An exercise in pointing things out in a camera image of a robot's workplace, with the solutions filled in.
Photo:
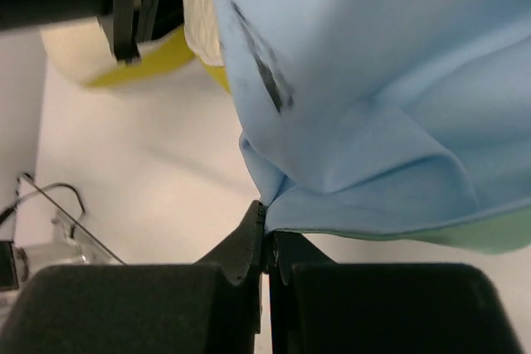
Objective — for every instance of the cream pillow yellow edge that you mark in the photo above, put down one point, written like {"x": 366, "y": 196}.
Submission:
{"x": 79, "y": 49}

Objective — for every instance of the light blue pillowcase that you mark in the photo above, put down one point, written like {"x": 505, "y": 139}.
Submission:
{"x": 386, "y": 119}

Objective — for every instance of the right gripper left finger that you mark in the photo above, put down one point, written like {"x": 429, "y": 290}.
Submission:
{"x": 210, "y": 306}

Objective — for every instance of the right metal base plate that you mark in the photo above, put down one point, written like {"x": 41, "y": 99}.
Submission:
{"x": 72, "y": 243}

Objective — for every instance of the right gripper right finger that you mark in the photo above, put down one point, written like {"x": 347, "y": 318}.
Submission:
{"x": 320, "y": 306}

